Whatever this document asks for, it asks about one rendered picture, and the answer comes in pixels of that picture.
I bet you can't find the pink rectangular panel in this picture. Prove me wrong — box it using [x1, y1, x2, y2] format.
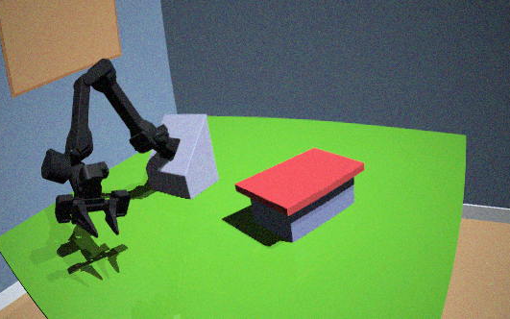
[234, 147, 364, 216]

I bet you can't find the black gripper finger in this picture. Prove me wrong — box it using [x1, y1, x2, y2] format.
[71, 201, 99, 238]
[105, 198, 120, 235]

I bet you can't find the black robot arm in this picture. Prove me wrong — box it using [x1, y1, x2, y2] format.
[41, 59, 181, 195]

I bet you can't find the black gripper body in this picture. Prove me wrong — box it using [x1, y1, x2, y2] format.
[55, 178, 131, 224]

